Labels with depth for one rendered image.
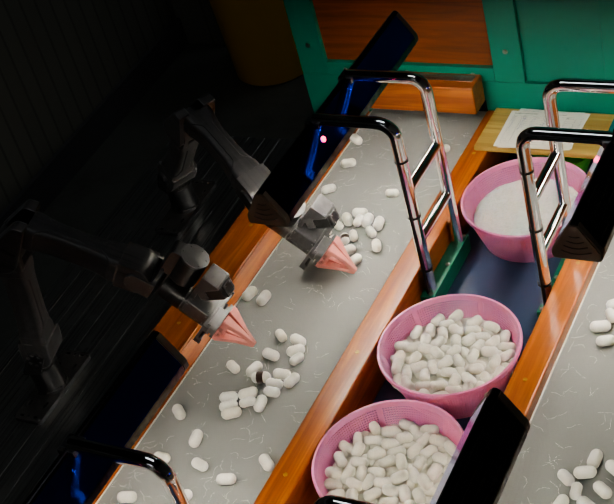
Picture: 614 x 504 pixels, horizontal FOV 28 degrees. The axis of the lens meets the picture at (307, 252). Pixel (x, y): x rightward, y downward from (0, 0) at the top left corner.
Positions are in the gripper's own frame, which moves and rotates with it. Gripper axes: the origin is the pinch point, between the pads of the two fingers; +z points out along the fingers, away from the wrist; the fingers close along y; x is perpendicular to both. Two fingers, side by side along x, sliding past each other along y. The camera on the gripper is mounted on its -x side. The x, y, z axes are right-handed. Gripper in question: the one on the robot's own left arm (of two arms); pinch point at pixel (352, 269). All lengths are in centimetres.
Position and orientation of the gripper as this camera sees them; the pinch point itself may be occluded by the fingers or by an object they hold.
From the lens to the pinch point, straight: 252.3
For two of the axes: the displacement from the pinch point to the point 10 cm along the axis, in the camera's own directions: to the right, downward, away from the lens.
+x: -3.9, 5.1, 7.7
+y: 4.3, -6.4, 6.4
